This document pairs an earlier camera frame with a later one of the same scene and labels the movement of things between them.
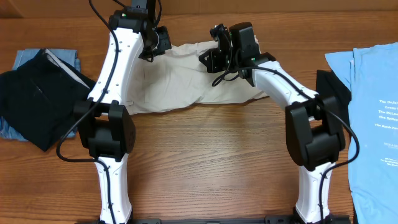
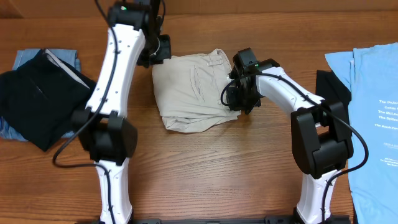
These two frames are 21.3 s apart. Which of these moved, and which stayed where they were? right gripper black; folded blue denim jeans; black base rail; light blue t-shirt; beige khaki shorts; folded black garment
Moved: right gripper black; beige khaki shorts
Stayed: light blue t-shirt; folded blue denim jeans; folded black garment; black base rail
